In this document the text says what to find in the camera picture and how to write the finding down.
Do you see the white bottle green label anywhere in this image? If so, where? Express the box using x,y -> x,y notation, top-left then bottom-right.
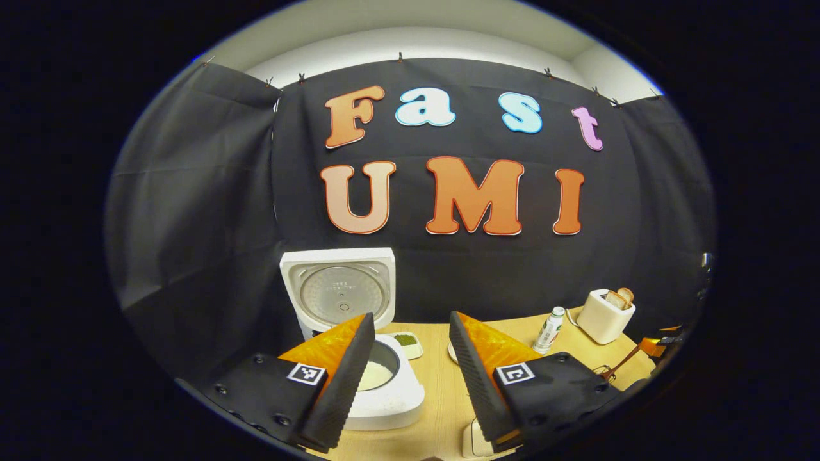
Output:
532,306 -> 566,355

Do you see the white toaster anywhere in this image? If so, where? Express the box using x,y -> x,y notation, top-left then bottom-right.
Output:
577,288 -> 636,345

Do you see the white divided sauce dish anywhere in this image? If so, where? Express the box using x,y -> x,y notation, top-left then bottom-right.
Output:
392,331 -> 425,359

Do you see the cream rectangular container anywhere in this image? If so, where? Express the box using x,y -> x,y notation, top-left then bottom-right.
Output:
463,419 -> 513,458

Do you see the white rice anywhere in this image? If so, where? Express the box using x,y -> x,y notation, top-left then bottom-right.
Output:
357,360 -> 393,391

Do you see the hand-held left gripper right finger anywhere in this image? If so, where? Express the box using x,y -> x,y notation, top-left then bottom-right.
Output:
448,311 -> 632,451

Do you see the brown wooden spoon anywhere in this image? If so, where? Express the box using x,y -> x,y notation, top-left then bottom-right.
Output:
602,346 -> 643,380

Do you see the white rice cooker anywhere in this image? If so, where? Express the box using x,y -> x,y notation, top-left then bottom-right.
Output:
280,248 -> 425,431

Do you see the black backdrop cloth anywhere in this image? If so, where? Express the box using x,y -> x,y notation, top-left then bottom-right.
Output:
104,59 -> 717,385

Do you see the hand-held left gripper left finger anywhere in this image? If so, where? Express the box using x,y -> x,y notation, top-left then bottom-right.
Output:
192,312 -> 377,454

